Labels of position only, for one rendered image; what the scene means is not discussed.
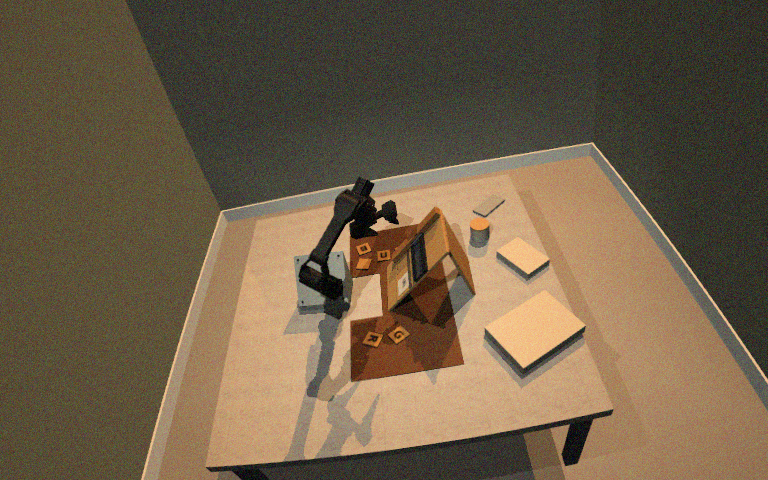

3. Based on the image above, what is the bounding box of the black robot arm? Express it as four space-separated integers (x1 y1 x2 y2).
298 176 377 301

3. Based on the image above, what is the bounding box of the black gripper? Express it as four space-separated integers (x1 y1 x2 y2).
349 200 399 239

